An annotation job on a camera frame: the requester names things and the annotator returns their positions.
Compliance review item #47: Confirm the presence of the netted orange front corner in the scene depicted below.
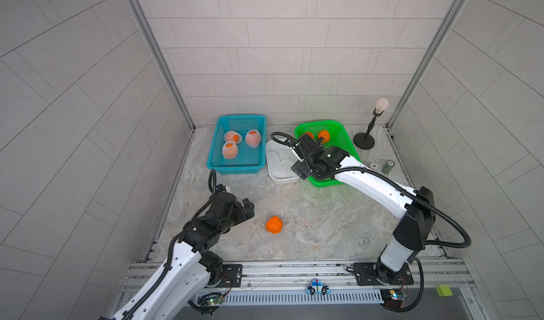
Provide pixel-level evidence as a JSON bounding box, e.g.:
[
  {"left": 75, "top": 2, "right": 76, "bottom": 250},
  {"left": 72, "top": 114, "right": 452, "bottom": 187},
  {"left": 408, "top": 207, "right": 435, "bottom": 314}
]
[{"left": 265, "top": 216, "right": 283, "bottom": 234}]

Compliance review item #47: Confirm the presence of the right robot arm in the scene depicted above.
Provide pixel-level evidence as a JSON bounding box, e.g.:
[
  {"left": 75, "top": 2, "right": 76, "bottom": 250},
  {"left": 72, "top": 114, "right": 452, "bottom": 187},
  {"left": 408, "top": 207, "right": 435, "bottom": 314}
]
[{"left": 271, "top": 132, "right": 472, "bottom": 284}]

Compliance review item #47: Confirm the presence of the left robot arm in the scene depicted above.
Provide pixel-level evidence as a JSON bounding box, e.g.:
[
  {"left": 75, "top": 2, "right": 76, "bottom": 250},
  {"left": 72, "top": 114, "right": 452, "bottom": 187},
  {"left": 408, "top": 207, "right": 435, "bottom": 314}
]
[{"left": 111, "top": 170, "right": 254, "bottom": 319}]

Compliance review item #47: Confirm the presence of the green plastic basket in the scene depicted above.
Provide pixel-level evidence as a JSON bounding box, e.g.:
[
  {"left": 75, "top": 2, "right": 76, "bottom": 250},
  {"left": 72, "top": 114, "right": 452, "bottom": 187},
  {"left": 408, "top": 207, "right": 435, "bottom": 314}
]
[{"left": 291, "top": 120, "right": 365, "bottom": 191}]

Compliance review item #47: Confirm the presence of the white plastic tub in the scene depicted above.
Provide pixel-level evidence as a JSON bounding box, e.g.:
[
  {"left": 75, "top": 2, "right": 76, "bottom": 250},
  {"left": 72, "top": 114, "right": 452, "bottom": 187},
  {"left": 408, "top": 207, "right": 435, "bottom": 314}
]
[{"left": 266, "top": 140, "right": 300, "bottom": 185}]

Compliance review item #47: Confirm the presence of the teal plastic basket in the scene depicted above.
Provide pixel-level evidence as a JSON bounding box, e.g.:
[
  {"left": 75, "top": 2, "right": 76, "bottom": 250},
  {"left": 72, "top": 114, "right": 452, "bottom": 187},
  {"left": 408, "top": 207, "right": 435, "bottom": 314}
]
[{"left": 207, "top": 115, "right": 266, "bottom": 175}]

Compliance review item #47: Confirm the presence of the black stand with bulb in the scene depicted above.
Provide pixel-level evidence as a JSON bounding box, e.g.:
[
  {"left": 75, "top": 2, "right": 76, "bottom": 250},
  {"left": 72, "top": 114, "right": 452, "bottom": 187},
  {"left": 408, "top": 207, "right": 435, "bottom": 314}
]
[{"left": 353, "top": 98, "right": 389, "bottom": 150}]

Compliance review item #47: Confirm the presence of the left circuit board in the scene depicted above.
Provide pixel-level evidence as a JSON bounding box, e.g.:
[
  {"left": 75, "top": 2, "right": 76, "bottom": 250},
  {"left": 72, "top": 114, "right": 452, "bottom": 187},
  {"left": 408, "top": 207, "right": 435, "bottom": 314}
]
[{"left": 198, "top": 293, "right": 225, "bottom": 307}]

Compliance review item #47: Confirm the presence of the circuit board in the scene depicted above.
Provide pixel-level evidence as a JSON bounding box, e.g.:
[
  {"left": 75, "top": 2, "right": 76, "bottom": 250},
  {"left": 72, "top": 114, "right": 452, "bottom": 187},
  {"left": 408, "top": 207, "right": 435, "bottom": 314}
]
[
  {"left": 380, "top": 289, "right": 409, "bottom": 310},
  {"left": 198, "top": 293, "right": 225, "bottom": 307}
]

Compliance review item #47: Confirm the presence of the toy car sticker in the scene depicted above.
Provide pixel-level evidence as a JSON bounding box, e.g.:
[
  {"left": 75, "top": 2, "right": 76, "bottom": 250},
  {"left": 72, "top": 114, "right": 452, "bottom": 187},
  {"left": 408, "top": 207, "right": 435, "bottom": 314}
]
[{"left": 306, "top": 278, "right": 330, "bottom": 295}]

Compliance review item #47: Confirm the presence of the right circuit board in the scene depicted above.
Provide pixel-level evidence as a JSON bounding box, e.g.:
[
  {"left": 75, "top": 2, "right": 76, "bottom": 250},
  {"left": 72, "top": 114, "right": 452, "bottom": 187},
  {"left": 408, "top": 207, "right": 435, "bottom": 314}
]
[{"left": 380, "top": 289, "right": 409, "bottom": 310}]

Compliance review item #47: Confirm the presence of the green sticky note block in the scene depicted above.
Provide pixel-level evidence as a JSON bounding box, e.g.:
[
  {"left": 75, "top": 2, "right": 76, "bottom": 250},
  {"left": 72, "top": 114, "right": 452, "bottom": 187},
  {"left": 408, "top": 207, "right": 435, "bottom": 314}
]
[{"left": 435, "top": 285, "right": 453, "bottom": 297}]

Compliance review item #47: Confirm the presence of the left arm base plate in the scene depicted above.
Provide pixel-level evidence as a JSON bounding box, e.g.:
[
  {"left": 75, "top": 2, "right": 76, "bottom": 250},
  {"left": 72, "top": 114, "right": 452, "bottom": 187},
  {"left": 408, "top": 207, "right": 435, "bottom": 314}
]
[{"left": 206, "top": 264, "right": 243, "bottom": 288}]

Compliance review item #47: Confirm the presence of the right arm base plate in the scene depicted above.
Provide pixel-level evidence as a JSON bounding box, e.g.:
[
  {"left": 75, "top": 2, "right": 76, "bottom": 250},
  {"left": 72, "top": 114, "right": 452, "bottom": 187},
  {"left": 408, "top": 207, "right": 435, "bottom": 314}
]
[{"left": 346, "top": 260, "right": 415, "bottom": 286}]

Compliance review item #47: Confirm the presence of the aluminium front rail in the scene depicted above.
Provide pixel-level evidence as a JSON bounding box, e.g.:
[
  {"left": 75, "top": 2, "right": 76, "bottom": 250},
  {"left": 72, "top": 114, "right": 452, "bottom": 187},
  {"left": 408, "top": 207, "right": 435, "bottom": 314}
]
[{"left": 120, "top": 258, "right": 473, "bottom": 295}]

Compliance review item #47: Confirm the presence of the aluminium corner post right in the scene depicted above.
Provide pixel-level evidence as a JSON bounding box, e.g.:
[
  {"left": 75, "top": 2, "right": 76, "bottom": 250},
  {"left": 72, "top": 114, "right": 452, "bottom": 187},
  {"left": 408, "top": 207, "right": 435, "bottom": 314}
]
[{"left": 387, "top": 0, "right": 468, "bottom": 130}]

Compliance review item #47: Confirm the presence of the aluminium corner post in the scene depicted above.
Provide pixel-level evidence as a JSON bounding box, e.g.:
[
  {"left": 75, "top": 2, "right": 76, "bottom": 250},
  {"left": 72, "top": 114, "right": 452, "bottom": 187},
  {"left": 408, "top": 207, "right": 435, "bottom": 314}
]
[
  {"left": 387, "top": 0, "right": 468, "bottom": 130},
  {"left": 126, "top": 0, "right": 196, "bottom": 130}
]

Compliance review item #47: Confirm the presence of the aluminium corner post left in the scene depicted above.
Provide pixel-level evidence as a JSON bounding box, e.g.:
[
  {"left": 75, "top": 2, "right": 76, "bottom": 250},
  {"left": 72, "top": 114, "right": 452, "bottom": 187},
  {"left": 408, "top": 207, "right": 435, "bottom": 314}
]
[{"left": 126, "top": 0, "right": 196, "bottom": 130}]

